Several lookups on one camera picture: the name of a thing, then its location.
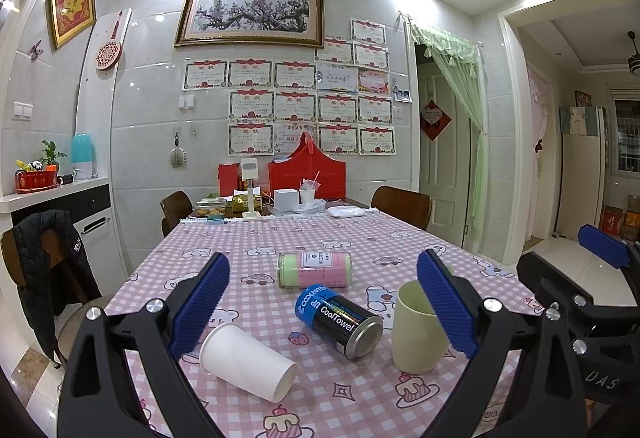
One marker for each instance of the white plastic bag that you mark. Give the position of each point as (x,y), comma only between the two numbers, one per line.
(344,211)

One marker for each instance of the plastic cup with straw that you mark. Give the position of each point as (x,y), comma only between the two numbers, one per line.
(306,195)

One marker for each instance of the pale green cup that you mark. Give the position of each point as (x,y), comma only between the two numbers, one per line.
(415,333)

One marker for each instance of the small wall photo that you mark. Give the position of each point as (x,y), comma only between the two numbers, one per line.
(403,96)

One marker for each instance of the gold box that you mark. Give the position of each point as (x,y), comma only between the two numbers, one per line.
(240,204)

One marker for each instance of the small potted plant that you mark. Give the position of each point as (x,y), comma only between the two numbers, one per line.
(51,155)

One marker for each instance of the white paper cup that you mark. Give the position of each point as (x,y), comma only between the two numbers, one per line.
(245,360)

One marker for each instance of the group of wall certificates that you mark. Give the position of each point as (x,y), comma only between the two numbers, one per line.
(295,102)

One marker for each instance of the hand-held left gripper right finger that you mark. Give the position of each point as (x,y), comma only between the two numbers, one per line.
(447,303)

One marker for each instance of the framed red and gold picture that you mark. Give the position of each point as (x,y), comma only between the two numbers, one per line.
(71,5)

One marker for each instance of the black padded jacket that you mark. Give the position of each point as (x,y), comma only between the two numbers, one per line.
(40,268)

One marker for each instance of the white square box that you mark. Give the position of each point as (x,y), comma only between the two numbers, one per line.
(286,202)

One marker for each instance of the red fruit basket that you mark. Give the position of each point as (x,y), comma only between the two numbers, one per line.
(36,182)

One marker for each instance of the red paper bag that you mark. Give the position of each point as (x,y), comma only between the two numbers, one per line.
(228,180)

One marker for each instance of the orange cardboard boxes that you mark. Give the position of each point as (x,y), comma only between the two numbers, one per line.
(622,223)

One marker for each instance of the framed plum blossom painting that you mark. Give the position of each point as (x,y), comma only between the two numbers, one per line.
(250,12)

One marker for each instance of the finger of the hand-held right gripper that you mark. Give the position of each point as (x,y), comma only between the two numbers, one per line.
(545,278)
(602,243)

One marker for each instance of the red gift box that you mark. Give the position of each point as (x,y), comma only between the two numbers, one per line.
(330,180)

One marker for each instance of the white and black cabinet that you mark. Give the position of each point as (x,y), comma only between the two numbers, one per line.
(85,210)

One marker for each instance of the red diamond door decoration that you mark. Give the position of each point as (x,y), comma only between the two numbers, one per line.
(436,120)

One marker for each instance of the pink and green canister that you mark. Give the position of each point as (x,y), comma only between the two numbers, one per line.
(315,270)

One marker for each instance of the butterfly wall decal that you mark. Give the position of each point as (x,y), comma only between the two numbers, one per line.
(36,50)

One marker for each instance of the brown wooden chair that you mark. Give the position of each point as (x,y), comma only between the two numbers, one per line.
(400,205)
(80,318)
(175,210)

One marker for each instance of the green lace curtain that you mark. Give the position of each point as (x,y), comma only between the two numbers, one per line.
(477,157)

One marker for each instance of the black and blue can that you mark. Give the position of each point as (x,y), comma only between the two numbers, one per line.
(340,323)

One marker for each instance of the pink curtain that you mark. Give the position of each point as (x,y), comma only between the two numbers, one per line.
(541,117)

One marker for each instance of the pink checked tablecloth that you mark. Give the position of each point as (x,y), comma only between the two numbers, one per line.
(250,243)

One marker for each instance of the white refrigerator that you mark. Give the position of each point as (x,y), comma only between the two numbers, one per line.
(582,183)

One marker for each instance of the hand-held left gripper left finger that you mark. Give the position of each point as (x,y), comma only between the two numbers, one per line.
(200,303)

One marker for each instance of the white double light switch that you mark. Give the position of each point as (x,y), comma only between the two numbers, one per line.
(22,110)

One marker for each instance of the white door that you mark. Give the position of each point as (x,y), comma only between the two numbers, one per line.
(442,198)

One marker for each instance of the plate of snacks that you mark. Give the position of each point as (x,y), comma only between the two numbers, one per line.
(207,212)

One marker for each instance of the white wall switch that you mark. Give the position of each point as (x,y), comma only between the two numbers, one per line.
(187,101)

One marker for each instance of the pink round fan ornament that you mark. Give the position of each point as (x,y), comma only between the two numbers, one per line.
(109,52)

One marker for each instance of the hanging brush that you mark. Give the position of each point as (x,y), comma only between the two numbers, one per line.
(177,158)

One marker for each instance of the blue and white humidifier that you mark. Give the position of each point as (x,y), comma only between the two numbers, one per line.
(84,157)

